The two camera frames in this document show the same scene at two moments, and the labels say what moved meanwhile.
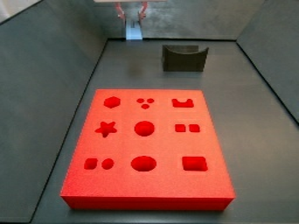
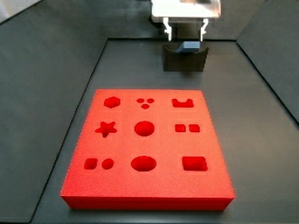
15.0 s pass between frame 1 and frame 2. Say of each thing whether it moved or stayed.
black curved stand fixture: stayed
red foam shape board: stayed
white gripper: moved
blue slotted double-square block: moved
